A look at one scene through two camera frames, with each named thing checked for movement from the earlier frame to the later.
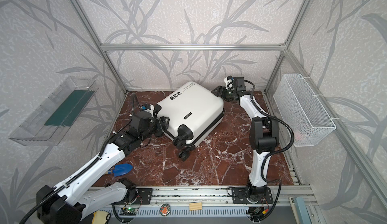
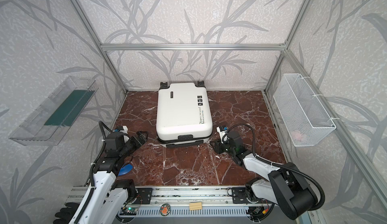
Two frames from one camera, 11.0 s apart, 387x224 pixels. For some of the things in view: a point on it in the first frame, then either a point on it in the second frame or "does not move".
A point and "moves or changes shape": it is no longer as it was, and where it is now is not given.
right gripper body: (222, 92) → (220, 146)
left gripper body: (157, 122) → (138, 138)
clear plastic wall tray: (51, 118) does not move
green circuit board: (128, 211) does not move
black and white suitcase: (195, 113) moves or changes shape
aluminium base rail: (218, 197) does not move
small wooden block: (195, 206) does not move
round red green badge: (165, 210) does not move
